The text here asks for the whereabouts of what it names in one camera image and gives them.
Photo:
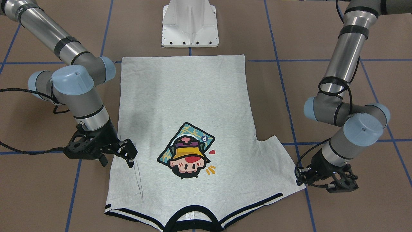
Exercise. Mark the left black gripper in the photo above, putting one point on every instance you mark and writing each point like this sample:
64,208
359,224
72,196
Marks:
320,160

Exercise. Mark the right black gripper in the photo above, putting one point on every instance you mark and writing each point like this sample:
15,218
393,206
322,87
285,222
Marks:
105,134

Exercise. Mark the grey cartoon print t-shirt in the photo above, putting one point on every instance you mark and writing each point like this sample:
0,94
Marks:
199,162

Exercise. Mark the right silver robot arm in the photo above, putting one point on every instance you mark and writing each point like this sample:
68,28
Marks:
73,86

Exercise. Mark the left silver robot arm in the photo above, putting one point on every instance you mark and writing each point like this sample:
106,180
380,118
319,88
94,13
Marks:
360,126

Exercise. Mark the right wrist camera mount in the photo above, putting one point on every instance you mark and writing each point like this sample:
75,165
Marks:
84,146

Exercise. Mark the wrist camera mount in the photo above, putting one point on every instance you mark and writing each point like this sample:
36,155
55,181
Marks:
343,180
84,146

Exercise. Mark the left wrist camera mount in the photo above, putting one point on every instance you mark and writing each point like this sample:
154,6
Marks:
343,180

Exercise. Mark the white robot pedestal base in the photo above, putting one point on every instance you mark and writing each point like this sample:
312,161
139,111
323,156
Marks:
189,24

